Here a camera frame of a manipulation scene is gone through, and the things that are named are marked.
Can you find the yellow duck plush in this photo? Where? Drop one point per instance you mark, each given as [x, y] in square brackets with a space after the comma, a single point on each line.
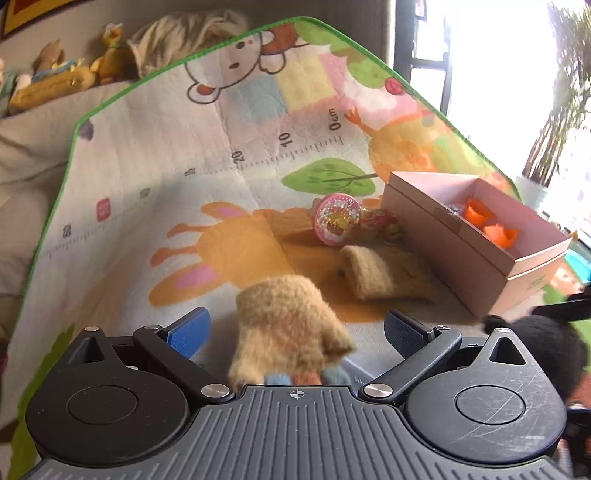
[111, 55]

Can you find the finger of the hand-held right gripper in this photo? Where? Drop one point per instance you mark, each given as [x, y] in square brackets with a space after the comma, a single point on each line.
[568, 308]

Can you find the yellow framed red picture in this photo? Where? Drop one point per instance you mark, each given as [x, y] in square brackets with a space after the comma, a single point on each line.
[27, 14]

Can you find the yellow plush pillow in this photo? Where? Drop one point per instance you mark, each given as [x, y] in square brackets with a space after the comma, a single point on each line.
[51, 90]

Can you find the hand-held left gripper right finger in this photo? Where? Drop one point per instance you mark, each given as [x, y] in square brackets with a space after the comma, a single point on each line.
[405, 332]

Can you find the cream cloth bundle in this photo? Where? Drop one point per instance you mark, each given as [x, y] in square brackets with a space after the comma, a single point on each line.
[184, 37]

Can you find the cartoon play mat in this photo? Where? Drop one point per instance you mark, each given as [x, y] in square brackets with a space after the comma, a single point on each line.
[184, 161]

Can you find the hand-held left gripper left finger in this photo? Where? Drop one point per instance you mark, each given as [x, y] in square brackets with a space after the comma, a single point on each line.
[189, 334]

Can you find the black framed window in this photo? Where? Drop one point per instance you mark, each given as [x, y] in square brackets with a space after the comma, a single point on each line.
[485, 69]

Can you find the tan knit glove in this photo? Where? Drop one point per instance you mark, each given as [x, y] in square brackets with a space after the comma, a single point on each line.
[383, 272]

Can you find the clear plastic clips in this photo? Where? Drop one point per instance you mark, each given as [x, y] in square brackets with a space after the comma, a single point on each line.
[450, 210]

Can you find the tall plant in white pot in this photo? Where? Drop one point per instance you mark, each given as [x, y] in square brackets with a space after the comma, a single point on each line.
[554, 129]

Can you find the black plush toy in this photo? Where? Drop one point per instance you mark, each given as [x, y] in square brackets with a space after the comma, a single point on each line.
[540, 341]

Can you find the tan glove with coloured fingertips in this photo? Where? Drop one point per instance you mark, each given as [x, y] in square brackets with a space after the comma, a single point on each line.
[286, 323]

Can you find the small colourful toy figure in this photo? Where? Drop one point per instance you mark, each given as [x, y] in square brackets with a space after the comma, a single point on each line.
[381, 224]

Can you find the pink cardboard box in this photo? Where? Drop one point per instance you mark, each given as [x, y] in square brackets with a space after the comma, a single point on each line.
[461, 263]

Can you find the pink glitter round toy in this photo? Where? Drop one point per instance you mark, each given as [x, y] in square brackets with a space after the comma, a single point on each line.
[337, 219]

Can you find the orange pumpkin shell half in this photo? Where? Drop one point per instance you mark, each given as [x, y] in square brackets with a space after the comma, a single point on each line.
[501, 235]
[478, 213]

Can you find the green cloth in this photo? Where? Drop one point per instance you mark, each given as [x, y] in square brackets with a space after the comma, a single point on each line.
[7, 92]

